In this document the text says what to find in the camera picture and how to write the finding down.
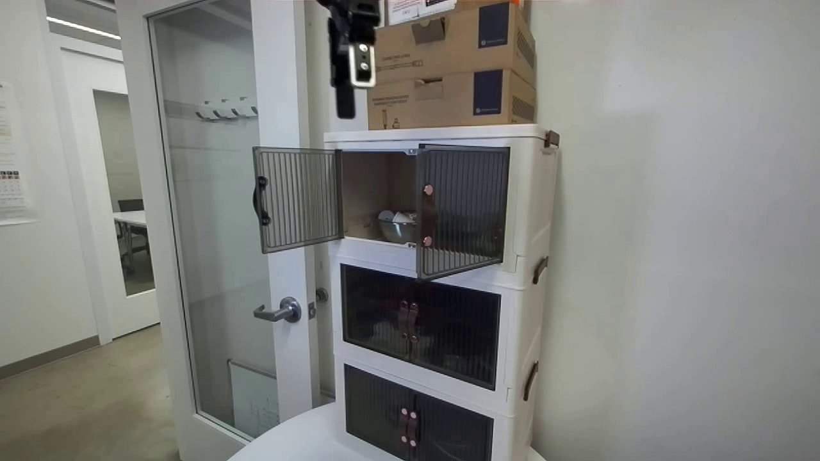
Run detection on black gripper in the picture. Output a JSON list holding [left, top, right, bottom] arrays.
[[316, 0, 383, 123]]

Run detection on dark ribbed cabinet door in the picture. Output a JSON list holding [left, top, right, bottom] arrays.
[[342, 363, 412, 461], [341, 265, 412, 361], [251, 143, 342, 256], [414, 140, 513, 281], [407, 393, 497, 461], [407, 280, 504, 393]]

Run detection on white door with glass panel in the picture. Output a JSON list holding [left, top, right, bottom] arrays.
[[112, 0, 323, 461]]

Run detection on brown cardboard box black label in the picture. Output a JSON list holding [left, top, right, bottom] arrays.
[[366, 66, 537, 133], [371, 0, 536, 85]]

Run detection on white coat hook rack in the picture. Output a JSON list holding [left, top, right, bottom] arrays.
[[191, 94, 260, 123]]

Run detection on shiny metal bowl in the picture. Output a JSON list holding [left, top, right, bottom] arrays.
[[373, 207, 421, 245]]

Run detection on white three-tier storage cabinet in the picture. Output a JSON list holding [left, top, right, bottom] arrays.
[[323, 123, 562, 461]]

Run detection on white background door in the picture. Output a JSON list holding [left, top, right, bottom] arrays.
[[49, 37, 163, 344]]

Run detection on white panel behind glass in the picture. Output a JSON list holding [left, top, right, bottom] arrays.
[[226, 357, 281, 440]]

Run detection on silver door lever handle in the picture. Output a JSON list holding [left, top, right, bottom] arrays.
[[251, 294, 304, 326]]

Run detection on white wall poster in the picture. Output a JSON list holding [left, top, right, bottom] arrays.
[[0, 80, 40, 229]]

